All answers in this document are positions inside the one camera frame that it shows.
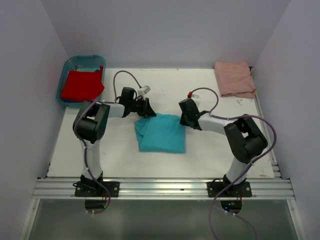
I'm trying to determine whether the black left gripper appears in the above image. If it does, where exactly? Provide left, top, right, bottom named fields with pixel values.
left=129, top=97, right=156, bottom=117

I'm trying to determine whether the teal t-shirt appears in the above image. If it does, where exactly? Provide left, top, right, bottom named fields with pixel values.
left=134, top=113, right=186, bottom=154

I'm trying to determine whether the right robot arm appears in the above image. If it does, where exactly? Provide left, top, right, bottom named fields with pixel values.
left=178, top=98, right=268, bottom=197

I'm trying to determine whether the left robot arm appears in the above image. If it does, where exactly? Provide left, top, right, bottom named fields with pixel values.
left=72, top=86, right=157, bottom=197

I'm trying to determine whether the folded pink t-shirt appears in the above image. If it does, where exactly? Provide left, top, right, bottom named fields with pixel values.
left=213, top=61, right=256, bottom=99

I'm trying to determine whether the red t-shirt in bin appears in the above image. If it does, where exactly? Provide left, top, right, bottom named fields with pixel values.
left=60, top=65, right=105, bottom=103

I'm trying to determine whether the teal plastic bin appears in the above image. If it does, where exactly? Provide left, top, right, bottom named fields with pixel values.
left=56, top=55, right=106, bottom=108

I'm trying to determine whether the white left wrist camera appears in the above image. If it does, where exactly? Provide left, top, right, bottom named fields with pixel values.
left=137, top=85, right=151, bottom=96

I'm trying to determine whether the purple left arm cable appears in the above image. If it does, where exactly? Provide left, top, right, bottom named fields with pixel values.
left=74, top=70, right=142, bottom=213

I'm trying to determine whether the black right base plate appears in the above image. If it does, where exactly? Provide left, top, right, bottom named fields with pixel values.
left=206, top=179, right=253, bottom=198

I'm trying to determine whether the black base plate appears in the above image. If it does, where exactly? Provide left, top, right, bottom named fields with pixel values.
left=72, top=181, right=120, bottom=198
left=206, top=179, right=253, bottom=198

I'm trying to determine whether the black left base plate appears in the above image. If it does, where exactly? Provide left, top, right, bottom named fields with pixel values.
left=72, top=181, right=120, bottom=198

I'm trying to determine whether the aluminium mounting rail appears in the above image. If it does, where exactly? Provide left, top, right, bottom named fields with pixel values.
left=32, top=163, right=295, bottom=200

